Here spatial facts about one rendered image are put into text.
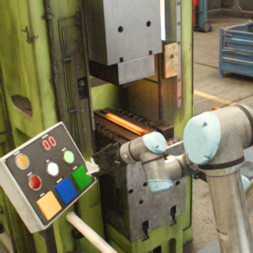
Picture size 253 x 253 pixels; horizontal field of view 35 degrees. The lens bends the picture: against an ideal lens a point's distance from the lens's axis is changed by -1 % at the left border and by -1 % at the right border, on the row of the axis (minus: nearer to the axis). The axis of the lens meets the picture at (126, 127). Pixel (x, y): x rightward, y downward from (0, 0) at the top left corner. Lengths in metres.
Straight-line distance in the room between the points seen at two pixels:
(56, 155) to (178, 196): 0.85
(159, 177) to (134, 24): 0.71
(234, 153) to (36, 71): 0.98
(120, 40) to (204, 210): 1.74
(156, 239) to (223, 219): 1.20
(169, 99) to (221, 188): 1.21
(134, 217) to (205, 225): 1.04
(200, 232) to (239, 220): 1.86
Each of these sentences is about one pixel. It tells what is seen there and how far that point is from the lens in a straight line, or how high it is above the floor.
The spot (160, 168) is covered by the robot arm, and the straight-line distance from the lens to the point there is 1.32.
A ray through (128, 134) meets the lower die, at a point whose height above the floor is 0.99.
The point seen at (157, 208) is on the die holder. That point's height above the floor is 0.59.
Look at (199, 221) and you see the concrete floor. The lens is 3.00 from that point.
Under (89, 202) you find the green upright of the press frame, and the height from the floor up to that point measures 0.65.
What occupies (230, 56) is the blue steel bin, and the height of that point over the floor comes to 0.32.
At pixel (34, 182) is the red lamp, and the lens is 1.44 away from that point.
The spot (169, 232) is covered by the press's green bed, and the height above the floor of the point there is 0.39.
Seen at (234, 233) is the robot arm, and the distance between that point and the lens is 1.05.
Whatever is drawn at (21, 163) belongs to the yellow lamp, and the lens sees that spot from 1.43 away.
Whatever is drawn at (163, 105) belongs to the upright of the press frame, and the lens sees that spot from 2.15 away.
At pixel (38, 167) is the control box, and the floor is 1.12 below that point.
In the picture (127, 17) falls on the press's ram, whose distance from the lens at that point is 1.72.
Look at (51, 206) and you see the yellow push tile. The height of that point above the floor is 1.00.
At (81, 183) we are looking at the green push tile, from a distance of 1.57.
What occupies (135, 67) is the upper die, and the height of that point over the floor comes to 1.33.
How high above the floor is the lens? 1.82
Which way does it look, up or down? 24 degrees down
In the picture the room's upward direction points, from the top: 4 degrees counter-clockwise
